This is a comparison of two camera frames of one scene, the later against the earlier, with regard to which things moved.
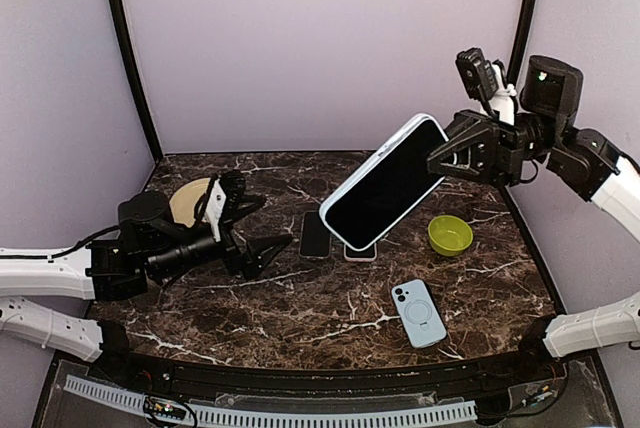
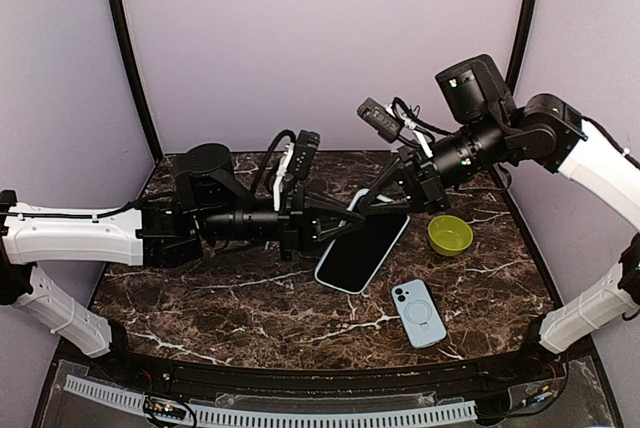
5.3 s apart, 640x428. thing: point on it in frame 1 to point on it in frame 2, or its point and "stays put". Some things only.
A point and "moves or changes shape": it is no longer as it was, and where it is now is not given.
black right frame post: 527,17 stays put
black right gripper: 496,155 to 430,190
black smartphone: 389,185 moves or changes shape
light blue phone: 419,315 stays put
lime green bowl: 449,235 stays put
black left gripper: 249,262 to 297,228
